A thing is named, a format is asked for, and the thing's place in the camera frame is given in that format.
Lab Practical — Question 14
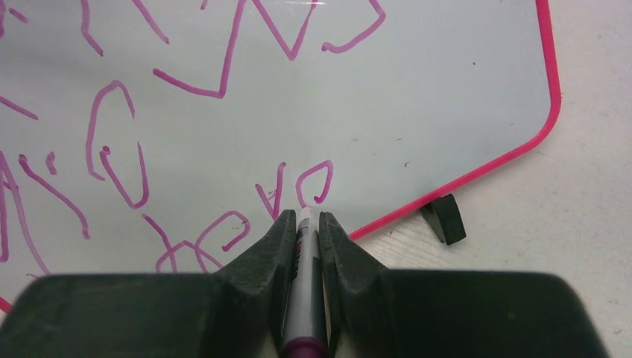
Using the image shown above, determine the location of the pink framed whiteboard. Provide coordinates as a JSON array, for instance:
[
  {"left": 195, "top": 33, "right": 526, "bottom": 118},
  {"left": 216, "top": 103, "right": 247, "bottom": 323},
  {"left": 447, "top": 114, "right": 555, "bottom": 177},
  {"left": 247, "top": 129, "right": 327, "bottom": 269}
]
[{"left": 1, "top": 1, "right": 560, "bottom": 313}]

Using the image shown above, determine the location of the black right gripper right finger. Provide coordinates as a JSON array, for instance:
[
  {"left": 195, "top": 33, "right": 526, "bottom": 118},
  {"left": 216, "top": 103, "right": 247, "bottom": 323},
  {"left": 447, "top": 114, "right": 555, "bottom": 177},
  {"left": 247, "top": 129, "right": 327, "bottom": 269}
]
[{"left": 319, "top": 212, "right": 607, "bottom": 357}]

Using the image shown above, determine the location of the white marker pen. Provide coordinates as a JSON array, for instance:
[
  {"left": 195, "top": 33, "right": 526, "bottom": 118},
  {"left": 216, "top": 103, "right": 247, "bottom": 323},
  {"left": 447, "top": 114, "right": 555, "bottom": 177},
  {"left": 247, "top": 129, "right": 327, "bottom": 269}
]
[{"left": 280, "top": 207, "right": 328, "bottom": 357}]

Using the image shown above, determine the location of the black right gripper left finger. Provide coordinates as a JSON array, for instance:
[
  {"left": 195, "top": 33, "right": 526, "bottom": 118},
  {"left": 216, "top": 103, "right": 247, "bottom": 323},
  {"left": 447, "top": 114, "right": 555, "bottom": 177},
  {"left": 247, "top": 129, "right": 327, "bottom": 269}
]
[{"left": 1, "top": 210, "right": 297, "bottom": 357}]

